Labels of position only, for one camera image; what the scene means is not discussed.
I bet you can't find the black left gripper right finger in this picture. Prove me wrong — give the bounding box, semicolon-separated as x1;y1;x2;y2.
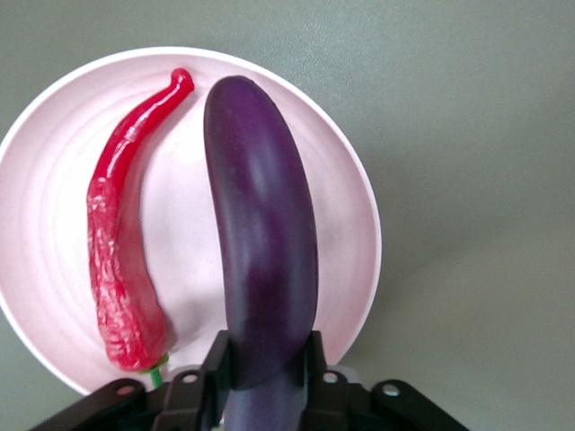
299;330;468;431

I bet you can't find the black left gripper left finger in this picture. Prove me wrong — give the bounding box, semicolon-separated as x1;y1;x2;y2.
31;330;234;431

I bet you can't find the purple eggplant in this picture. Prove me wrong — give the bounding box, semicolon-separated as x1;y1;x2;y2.
202;75;319;431

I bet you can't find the red chili pepper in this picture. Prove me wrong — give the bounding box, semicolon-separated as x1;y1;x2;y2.
86;67;196;390

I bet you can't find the pink round plate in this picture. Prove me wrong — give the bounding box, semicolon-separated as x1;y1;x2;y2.
0;46;383;397

